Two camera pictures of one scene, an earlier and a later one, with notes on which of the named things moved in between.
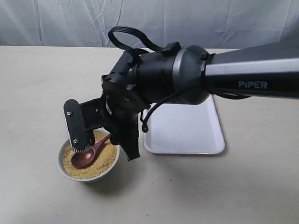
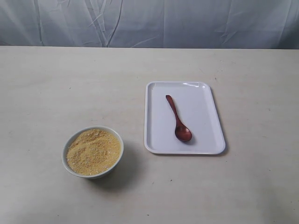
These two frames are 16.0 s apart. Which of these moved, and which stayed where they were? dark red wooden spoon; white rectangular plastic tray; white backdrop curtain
Moved: dark red wooden spoon
Stayed: white rectangular plastic tray; white backdrop curtain
